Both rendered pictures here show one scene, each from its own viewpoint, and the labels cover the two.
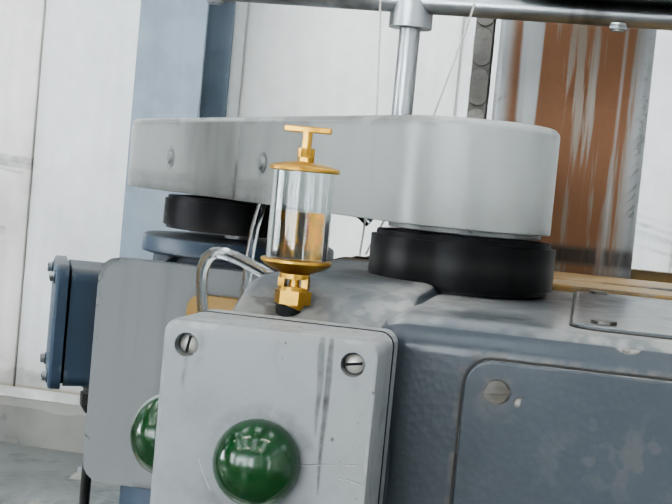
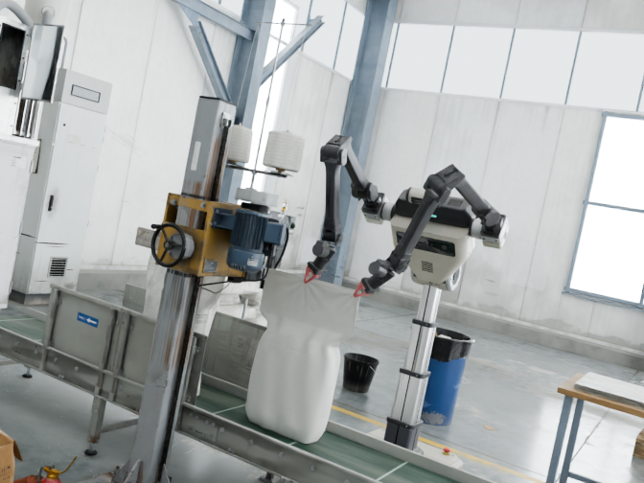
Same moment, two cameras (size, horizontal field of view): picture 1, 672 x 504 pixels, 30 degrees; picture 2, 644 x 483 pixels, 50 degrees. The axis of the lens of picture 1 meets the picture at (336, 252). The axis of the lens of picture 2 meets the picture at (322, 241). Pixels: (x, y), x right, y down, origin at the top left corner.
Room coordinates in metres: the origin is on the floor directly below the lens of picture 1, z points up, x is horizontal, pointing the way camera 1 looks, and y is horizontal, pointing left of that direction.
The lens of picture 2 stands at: (3.59, 1.25, 1.41)
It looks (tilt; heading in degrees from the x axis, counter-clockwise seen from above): 3 degrees down; 198
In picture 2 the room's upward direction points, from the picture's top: 11 degrees clockwise
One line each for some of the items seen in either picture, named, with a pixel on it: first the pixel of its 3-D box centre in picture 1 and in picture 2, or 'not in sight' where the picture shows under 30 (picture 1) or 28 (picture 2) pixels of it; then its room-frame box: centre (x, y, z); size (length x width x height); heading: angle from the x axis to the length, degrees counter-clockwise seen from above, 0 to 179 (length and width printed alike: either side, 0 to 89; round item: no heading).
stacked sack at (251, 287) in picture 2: not in sight; (225, 284); (-1.94, -1.37, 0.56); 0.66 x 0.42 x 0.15; 169
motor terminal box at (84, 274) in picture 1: (95, 337); (274, 236); (0.95, 0.18, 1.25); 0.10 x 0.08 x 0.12; 14
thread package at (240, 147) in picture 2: not in sight; (236, 143); (0.78, -0.16, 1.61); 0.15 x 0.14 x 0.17; 79
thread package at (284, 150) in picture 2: not in sight; (284, 151); (0.83, 0.09, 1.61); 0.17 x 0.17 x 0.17
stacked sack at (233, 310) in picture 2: not in sight; (219, 310); (-1.93, -1.38, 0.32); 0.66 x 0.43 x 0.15; 171
